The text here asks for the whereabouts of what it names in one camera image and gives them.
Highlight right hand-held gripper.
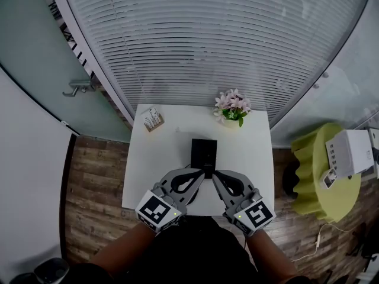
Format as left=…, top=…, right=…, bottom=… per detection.
left=211, top=169, right=277, bottom=237

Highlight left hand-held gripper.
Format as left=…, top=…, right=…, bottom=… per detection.
left=135, top=169, right=205, bottom=236

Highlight black telephone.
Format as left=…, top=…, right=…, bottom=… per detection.
left=190, top=138, right=218, bottom=180

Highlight person's left forearm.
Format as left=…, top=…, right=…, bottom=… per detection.
left=88, top=221, right=156, bottom=279

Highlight person's right forearm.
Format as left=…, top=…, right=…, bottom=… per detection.
left=245, top=228, right=300, bottom=281

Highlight white table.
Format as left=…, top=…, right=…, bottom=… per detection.
left=121, top=104, right=275, bottom=218

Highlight black round bin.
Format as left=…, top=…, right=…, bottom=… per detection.
left=282, top=160, right=299, bottom=200

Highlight wooden holder with white sticks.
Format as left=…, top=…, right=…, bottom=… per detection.
left=141, top=106, right=165, bottom=133

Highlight person's black clothing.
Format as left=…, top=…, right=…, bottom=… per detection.
left=68, top=216, right=314, bottom=284

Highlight pink flowers in white pot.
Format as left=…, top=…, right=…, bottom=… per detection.
left=213, top=88, right=252, bottom=129

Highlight green round side table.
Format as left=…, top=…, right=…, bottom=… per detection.
left=290, top=122, right=363, bottom=224

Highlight white cardboard box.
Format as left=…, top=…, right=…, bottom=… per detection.
left=325, top=129, right=374, bottom=179

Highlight white window blinds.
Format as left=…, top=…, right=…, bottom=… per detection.
left=59, top=0, right=374, bottom=127

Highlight black chair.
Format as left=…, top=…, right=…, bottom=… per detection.
left=345, top=222, right=379, bottom=267

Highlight white panel with black edge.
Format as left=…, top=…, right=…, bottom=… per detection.
left=0, top=65, right=81, bottom=277

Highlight glossy black bowl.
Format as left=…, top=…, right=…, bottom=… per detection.
left=33, top=257, right=70, bottom=284

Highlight frosted glass door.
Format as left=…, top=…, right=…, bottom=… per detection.
left=0, top=0, right=133, bottom=144

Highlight white cable with switch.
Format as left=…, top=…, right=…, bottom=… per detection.
left=291, top=221, right=351, bottom=263

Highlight metal door handle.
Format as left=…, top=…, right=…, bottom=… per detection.
left=62, top=79, right=96, bottom=98

